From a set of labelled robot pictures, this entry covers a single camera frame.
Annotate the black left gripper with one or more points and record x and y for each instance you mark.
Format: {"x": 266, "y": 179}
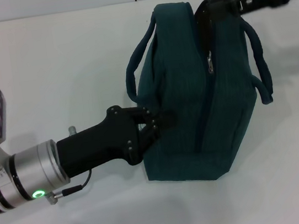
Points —
{"x": 96, "y": 147}

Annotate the dark green insulated lunch bag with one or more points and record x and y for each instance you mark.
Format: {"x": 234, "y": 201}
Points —
{"x": 186, "y": 98}

